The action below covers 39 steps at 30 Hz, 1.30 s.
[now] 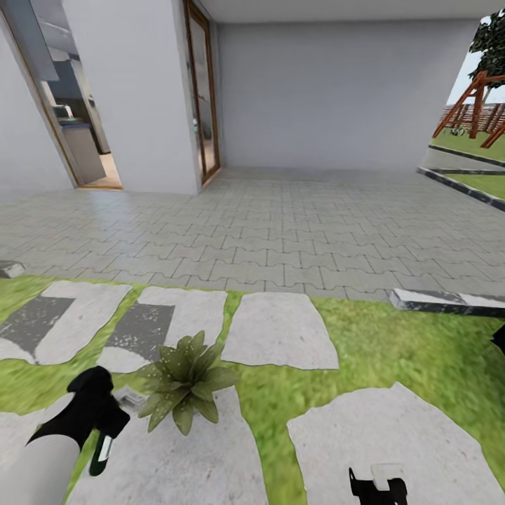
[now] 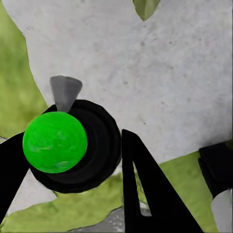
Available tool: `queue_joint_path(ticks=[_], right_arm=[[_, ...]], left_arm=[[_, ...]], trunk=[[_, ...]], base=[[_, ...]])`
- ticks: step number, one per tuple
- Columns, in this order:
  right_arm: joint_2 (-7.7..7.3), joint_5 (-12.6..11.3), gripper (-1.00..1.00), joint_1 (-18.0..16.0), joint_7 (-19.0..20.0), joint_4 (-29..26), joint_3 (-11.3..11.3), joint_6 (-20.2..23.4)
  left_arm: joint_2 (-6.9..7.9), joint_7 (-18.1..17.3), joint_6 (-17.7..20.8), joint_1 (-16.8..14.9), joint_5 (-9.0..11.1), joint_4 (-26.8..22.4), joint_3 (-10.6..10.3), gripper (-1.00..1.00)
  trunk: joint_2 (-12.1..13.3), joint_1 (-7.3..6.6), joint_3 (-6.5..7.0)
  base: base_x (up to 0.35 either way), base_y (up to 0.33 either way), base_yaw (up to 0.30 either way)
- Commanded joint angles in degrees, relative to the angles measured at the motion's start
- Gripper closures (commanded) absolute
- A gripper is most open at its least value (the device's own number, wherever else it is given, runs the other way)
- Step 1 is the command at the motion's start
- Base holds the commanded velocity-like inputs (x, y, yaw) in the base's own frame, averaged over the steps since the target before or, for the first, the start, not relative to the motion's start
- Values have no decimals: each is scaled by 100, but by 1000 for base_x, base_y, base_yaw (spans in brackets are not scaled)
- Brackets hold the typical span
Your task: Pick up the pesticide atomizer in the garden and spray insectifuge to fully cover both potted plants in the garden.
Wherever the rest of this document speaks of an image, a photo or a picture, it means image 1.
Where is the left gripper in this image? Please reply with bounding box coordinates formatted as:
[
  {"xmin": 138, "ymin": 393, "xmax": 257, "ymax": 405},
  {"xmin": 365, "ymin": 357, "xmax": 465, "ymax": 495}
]
[{"xmin": 94, "ymin": 400, "xmax": 130, "ymax": 439}]

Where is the insectifuge atomizer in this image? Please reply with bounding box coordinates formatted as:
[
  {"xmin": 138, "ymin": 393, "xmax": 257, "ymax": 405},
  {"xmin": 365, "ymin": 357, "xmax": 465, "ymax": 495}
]
[{"xmin": 90, "ymin": 431, "xmax": 114, "ymax": 476}]

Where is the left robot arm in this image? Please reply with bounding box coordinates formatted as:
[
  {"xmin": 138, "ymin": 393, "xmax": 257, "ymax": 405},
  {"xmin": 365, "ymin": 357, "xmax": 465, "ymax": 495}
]
[{"xmin": 0, "ymin": 368, "xmax": 147, "ymax": 505}]

